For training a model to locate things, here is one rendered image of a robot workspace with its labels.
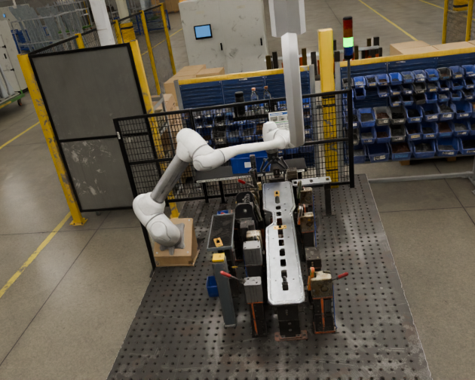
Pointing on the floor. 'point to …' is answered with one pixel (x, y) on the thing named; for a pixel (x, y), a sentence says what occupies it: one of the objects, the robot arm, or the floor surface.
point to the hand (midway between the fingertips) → (274, 177)
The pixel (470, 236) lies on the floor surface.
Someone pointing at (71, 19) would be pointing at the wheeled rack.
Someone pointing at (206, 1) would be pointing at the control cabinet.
